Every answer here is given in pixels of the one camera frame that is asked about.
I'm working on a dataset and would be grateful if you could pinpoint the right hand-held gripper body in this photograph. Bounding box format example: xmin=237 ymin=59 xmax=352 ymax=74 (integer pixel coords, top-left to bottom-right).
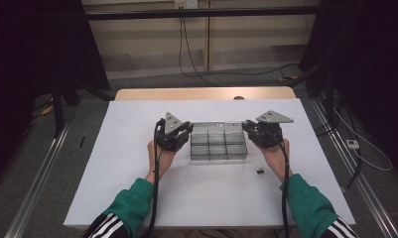
xmin=249 ymin=109 xmax=295 ymax=150

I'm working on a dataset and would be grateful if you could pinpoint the black curtain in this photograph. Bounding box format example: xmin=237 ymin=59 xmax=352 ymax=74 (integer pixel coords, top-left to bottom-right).
xmin=0 ymin=0 xmax=111 ymax=189
xmin=298 ymin=0 xmax=398 ymax=170

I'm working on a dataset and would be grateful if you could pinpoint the person's right hand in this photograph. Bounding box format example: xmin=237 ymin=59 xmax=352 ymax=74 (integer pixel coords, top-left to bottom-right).
xmin=258 ymin=138 xmax=294 ymax=183

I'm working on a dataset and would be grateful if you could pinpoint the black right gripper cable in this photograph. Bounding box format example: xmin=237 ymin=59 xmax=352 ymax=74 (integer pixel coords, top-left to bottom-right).
xmin=263 ymin=129 xmax=292 ymax=238

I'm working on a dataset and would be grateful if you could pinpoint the black horizontal metal bar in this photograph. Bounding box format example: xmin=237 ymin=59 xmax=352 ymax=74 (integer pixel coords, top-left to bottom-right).
xmin=84 ymin=5 xmax=321 ymax=22

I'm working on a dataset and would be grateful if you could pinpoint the clear grey plastic compartment box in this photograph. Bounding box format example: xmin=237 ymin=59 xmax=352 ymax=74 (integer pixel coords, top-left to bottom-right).
xmin=189 ymin=121 xmax=249 ymax=163

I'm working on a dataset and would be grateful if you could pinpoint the silver metal floor rail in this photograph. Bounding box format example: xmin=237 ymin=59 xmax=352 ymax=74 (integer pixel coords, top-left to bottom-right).
xmin=310 ymin=98 xmax=398 ymax=238
xmin=3 ymin=120 xmax=72 ymax=238

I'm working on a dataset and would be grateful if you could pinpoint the light wooden table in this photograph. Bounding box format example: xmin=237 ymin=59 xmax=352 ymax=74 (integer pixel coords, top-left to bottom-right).
xmin=114 ymin=86 xmax=297 ymax=101

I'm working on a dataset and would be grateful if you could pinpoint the white wall socket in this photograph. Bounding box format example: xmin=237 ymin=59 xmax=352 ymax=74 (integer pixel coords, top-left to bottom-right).
xmin=174 ymin=0 xmax=199 ymax=10

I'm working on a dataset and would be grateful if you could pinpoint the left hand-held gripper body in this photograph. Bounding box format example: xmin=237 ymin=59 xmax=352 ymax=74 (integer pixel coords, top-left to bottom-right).
xmin=154 ymin=111 xmax=192 ymax=153

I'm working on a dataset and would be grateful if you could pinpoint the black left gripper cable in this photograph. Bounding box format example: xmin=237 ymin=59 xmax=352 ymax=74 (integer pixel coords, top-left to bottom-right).
xmin=147 ymin=118 xmax=166 ymax=238

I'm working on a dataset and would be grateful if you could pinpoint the black power strip cable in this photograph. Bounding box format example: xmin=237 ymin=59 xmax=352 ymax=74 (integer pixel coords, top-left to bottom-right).
xmin=346 ymin=147 xmax=364 ymax=190

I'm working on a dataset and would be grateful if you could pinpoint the black cable from wall socket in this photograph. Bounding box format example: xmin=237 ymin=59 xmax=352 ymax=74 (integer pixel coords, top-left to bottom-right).
xmin=178 ymin=17 xmax=301 ymax=87

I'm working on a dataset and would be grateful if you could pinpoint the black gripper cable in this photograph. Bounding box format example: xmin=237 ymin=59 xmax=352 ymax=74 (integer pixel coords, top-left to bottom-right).
xmin=147 ymin=118 xmax=166 ymax=238
xmin=263 ymin=129 xmax=292 ymax=238

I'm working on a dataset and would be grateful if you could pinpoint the white floor cable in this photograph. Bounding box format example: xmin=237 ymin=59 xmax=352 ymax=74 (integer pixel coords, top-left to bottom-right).
xmin=332 ymin=107 xmax=394 ymax=173

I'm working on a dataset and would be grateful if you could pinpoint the black metal stand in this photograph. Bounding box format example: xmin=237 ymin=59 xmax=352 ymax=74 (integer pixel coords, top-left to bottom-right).
xmin=295 ymin=60 xmax=341 ymax=131
xmin=51 ymin=77 xmax=82 ymax=139

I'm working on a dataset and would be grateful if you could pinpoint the person's left hand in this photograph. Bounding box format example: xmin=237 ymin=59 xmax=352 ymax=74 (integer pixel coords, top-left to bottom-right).
xmin=145 ymin=138 xmax=178 ymax=184

